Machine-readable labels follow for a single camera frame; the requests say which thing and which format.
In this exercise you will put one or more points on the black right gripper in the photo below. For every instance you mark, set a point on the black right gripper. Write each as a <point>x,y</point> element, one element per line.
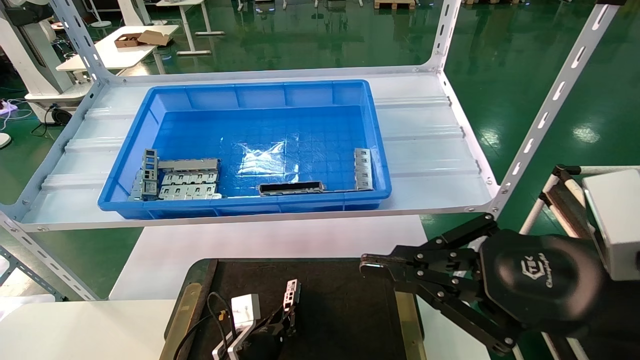
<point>540,285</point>

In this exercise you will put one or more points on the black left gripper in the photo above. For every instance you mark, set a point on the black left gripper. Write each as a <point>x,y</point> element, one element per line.
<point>265,347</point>

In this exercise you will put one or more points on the silver slotted metal part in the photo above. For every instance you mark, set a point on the silver slotted metal part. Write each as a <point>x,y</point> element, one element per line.
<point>291,295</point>

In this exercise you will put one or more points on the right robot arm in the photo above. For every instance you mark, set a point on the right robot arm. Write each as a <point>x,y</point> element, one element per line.
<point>620,320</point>

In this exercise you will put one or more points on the black container tray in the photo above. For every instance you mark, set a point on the black container tray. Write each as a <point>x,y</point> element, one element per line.
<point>340,310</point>

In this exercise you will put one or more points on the dark long metal part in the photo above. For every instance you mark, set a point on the dark long metal part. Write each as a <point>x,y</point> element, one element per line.
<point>290,188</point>

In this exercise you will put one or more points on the silver tabbed metal part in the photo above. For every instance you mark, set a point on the silver tabbed metal part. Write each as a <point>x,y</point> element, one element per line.
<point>190,191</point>
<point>190,178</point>
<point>363,170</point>

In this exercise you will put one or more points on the grey long metal part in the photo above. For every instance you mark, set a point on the grey long metal part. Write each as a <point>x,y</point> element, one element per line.
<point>190,164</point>

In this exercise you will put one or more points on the grey windowed metal part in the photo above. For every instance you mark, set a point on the grey windowed metal part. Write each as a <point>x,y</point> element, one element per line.
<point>150,172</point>

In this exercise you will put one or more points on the white tube stand black clamps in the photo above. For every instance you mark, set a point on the white tube stand black clamps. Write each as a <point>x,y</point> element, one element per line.
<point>562,200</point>

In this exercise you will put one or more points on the clear plastic film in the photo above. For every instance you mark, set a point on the clear plastic film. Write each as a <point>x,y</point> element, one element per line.
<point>260,160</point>

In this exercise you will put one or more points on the blue plastic bin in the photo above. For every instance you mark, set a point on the blue plastic bin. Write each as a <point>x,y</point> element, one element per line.
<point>250,125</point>

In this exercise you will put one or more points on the wooden pallet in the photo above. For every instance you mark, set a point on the wooden pallet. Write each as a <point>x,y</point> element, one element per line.
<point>395,4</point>

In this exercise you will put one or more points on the white desk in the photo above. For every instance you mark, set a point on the white desk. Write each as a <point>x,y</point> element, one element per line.
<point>187,25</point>

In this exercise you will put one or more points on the open cardboard box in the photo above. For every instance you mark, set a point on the open cardboard box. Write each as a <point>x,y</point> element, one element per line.
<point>142,38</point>

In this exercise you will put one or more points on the white table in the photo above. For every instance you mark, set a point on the white table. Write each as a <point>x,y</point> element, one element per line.
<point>115,52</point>

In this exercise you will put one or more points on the white power strip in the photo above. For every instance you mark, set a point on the white power strip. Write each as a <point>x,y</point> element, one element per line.
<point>7,106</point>

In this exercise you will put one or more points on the white machine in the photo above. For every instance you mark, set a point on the white machine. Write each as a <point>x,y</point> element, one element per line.
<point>30,65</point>

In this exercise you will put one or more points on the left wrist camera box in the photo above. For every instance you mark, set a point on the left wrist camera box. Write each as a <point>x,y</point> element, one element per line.
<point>245,310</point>

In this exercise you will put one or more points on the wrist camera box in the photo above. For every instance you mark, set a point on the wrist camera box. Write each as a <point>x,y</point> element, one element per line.
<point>245,310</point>
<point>615,220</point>

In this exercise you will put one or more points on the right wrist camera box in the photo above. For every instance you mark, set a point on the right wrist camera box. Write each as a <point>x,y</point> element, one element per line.
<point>615,220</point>

